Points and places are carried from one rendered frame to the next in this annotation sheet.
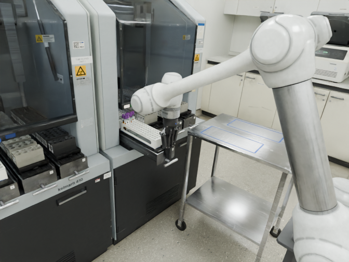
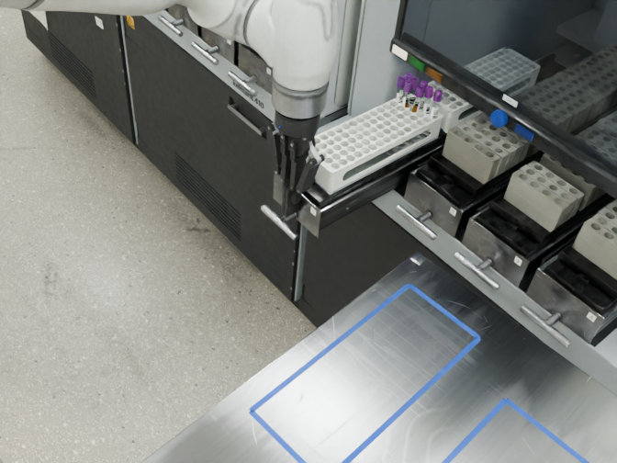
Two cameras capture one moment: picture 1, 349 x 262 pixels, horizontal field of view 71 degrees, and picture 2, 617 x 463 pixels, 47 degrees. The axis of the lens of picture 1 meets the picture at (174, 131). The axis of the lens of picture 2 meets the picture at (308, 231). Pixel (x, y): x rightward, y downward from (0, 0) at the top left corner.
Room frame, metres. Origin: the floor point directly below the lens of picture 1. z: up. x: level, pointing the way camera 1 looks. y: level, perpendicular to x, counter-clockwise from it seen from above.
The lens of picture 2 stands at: (1.25, -0.93, 1.69)
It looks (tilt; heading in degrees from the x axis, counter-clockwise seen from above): 46 degrees down; 95
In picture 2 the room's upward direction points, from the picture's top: 6 degrees clockwise
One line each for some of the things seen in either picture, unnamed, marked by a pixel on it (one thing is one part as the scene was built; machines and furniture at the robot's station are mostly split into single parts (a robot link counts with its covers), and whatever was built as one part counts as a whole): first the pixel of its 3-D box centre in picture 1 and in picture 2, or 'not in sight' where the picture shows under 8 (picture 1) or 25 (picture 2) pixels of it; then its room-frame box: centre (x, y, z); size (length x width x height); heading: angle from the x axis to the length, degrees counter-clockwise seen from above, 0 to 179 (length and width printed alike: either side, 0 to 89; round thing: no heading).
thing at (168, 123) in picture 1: (170, 125); (297, 129); (1.12, 0.02, 0.96); 0.08 x 0.07 x 0.09; 139
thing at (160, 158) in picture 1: (128, 133); (415, 140); (1.34, 0.28, 0.78); 0.73 x 0.14 x 0.09; 49
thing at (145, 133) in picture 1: (143, 133); (371, 142); (1.25, 0.17, 0.83); 0.30 x 0.10 x 0.06; 49
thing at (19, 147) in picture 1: (23, 151); not in sight; (0.94, 0.67, 0.85); 0.12 x 0.02 x 0.06; 139
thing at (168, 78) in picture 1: (170, 90); (298, 27); (1.11, 0.03, 1.14); 0.13 x 0.11 x 0.16; 144
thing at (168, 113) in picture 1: (171, 111); (299, 91); (1.12, 0.02, 1.03); 0.09 x 0.09 x 0.06
